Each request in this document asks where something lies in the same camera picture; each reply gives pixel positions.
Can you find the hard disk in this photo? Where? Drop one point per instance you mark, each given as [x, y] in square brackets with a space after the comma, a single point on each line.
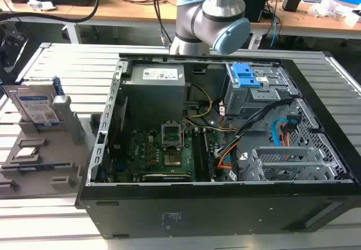
[34, 103]

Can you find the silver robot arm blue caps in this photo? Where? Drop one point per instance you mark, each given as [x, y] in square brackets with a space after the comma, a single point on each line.
[203, 15]

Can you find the crumpled white paper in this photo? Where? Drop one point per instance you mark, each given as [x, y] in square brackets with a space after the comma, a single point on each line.
[39, 4]

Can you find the silver CPU chip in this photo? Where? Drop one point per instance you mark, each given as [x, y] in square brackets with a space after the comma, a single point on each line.
[26, 153]

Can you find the wooden desk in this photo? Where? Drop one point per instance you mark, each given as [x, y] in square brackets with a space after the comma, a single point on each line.
[127, 10]

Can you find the RAM stick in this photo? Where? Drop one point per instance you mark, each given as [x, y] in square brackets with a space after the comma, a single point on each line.
[42, 166]

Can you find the grey parts rack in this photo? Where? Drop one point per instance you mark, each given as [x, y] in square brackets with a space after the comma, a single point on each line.
[42, 182]

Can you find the grey power supply unit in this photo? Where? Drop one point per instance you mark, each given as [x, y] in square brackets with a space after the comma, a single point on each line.
[152, 94]

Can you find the green motherboard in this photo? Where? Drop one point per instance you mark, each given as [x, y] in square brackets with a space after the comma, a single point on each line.
[146, 148]

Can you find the CPU socket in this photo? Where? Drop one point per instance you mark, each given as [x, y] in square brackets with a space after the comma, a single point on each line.
[172, 159]

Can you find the black graphics card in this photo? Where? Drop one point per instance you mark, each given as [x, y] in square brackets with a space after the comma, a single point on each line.
[166, 177]

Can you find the black RAM slot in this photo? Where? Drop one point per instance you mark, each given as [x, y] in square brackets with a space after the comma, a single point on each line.
[208, 157]
[198, 154]

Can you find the blue plastic bay carrier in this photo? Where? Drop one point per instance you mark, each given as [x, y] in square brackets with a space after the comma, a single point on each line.
[245, 76]

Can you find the silver drive cage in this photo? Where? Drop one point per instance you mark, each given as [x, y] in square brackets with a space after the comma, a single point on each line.
[242, 100]

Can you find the black speaker box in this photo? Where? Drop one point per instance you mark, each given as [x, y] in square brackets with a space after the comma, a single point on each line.
[255, 1]

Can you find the black open PC case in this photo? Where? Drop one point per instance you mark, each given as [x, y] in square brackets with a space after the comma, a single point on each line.
[197, 213]

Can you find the small black box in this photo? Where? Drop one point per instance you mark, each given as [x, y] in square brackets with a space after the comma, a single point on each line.
[290, 4]

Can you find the clear plastic bags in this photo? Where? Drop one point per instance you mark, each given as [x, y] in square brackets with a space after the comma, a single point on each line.
[327, 7]

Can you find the silver disk bay bracket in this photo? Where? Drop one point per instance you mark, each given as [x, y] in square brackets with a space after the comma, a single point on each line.
[285, 151]

